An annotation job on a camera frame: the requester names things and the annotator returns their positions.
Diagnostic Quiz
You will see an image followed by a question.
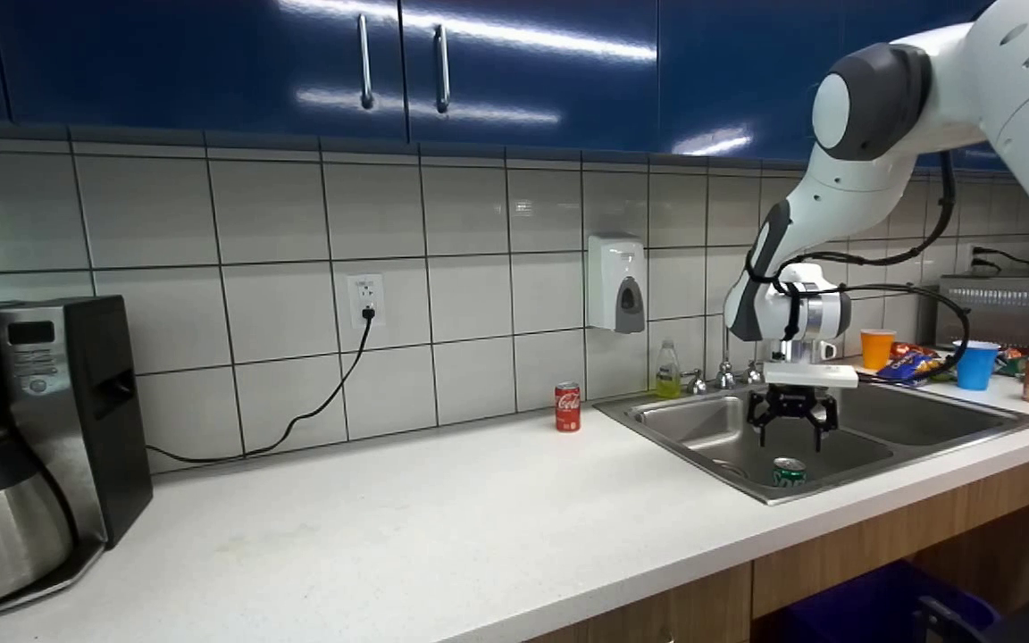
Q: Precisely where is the blue plastic bin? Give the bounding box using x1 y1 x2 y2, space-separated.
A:
776 559 999 643

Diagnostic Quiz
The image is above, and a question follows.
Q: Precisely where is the colourful snack packet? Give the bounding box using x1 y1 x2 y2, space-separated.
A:
879 344 957 386

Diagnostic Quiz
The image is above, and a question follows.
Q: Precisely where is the black chair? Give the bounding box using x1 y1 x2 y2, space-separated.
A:
911 595 1029 643

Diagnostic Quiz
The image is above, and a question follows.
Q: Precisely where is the red soda can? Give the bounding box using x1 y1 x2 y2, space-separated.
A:
551 381 584 435

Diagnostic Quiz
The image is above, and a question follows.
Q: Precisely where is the orange cup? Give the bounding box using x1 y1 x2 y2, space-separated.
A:
858 330 901 377

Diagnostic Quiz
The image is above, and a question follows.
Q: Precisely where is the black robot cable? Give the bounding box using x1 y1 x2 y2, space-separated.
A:
843 278 975 366
776 150 960 273

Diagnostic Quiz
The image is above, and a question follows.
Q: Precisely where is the blue cup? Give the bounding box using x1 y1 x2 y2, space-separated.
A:
954 339 1004 392

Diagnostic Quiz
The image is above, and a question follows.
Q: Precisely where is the stainless steel sink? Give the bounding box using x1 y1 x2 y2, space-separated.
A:
598 377 1029 506

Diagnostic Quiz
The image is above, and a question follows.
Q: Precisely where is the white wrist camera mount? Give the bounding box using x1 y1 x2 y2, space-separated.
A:
762 359 861 392

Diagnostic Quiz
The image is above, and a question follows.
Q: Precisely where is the black coffee maker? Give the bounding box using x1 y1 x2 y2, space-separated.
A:
0 292 157 629

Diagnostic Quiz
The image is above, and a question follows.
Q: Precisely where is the black coffee maker cord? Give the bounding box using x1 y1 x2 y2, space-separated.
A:
144 305 378 473

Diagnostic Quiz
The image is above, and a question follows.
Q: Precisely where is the green dish soap bottle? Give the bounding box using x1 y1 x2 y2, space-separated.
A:
649 339 687 405

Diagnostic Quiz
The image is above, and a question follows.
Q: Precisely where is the white wall outlet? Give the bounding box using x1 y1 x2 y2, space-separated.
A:
344 274 387 337

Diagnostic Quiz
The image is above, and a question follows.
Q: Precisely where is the wooden base cabinet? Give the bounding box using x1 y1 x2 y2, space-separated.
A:
525 452 1029 643

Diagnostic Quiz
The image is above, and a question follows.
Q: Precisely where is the steel box appliance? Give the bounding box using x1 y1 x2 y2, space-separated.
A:
935 273 1029 359

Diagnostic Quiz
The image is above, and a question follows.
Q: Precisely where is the metal wall cabinet handle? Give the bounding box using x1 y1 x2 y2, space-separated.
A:
433 23 457 118
355 12 378 116

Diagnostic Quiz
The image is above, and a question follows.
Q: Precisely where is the blue wall cabinet door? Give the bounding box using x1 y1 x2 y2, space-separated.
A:
399 0 687 159
0 0 412 143
668 0 992 167

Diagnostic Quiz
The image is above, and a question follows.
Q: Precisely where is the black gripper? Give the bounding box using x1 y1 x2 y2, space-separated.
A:
748 386 843 455

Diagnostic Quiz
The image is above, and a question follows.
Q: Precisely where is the white soap dispenser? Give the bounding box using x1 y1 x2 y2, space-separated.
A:
583 234 649 337

